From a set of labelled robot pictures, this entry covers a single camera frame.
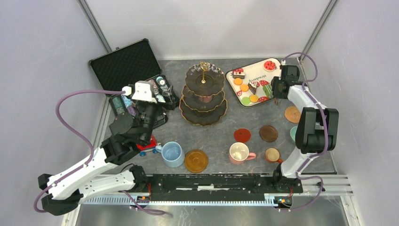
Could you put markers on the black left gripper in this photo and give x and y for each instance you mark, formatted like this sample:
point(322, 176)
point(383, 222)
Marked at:
point(170, 103)

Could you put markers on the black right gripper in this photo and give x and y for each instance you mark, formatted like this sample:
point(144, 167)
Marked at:
point(276, 81)

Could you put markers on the green toy cake roll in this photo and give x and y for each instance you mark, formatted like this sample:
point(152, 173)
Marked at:
point(268, 90)

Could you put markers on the chocolate cake slice toy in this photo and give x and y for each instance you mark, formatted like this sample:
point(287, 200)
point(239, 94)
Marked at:
point(253, 85)

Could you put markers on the red strawberry toy tart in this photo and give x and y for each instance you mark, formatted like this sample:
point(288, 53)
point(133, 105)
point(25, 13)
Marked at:
point(269, 66)

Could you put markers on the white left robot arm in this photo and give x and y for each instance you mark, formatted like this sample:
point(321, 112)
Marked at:
point(106, 169)

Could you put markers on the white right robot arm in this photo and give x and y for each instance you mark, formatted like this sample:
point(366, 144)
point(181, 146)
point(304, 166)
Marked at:
point(316, 131)

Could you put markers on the woven rattan coaster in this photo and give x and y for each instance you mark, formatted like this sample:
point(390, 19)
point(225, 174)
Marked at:
point(292, 114)

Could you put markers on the orange toy macaron lower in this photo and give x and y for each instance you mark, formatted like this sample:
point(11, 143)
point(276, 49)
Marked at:
point(254, 98)

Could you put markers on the orange toy macaron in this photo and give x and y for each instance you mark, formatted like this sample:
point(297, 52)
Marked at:
point(238, 81)
point(244, 87)
point(254, 98)

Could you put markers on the cream strawberry serving tray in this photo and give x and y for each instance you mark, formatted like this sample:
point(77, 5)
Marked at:
point(255, 72)

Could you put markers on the green toy macaron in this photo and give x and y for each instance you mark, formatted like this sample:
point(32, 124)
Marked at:
point(246, 101)

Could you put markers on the orange toy macaron middle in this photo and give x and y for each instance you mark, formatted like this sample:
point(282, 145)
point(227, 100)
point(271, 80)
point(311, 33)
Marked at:
point(244, 87)

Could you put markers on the dark brown wooden coaster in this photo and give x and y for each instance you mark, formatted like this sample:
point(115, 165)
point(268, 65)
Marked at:
point(268, 133)

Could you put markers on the mint green cup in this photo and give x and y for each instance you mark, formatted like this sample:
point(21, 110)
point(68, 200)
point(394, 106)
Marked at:
point(293, 133)

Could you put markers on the three-tier black gold cake stand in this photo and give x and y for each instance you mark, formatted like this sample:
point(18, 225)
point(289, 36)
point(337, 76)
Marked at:
point(203, 80)

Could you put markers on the orange toy macaron upper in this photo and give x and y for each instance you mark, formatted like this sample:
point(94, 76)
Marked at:
point(238, 81)

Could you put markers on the strawberry layer cake slice toy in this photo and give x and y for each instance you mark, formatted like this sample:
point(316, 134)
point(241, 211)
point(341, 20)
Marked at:
point(238, 73)

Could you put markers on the red round coaster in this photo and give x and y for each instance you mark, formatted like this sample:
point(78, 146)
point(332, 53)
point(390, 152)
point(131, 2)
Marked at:
point(242, 135)

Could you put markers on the black poker chip case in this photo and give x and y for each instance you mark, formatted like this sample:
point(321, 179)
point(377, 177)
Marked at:
point(127, 65)

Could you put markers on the small orange brown cup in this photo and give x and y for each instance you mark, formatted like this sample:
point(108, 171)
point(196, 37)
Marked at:
point(273, 155)

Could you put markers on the red toy car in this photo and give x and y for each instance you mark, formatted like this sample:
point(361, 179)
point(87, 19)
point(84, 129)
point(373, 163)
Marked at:
point(151, 147)

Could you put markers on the light blue mug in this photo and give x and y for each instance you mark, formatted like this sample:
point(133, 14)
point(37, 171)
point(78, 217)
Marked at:
point(172, 154)

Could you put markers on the pink mug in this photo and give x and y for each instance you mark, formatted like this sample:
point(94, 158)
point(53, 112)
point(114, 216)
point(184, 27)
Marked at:
point(239, 153)

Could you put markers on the amber glass saucer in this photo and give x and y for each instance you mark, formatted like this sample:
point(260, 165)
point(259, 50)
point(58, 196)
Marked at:
point(196, 161)

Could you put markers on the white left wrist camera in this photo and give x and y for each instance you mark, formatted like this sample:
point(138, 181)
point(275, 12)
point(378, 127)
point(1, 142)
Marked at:
point(140, 91)

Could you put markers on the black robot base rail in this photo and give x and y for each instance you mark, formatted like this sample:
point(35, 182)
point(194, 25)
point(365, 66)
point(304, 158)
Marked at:
point(251, 189)

